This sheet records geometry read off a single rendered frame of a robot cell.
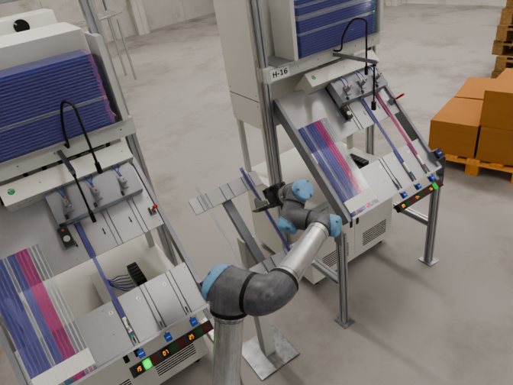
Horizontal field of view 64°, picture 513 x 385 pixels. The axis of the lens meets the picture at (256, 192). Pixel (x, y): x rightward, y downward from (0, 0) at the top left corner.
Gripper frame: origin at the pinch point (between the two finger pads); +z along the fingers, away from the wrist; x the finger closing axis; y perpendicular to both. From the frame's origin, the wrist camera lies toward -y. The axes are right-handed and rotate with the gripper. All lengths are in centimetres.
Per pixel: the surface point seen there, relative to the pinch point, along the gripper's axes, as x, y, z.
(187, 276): 42.3, -11.5, 7.3
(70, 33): 44, 93, 2
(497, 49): -407, 29, 143
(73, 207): 69, 32, 10
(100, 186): 57, 36, 11
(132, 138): 37, 50, 16
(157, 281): 54, -8, 8
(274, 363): 13, -81, 48
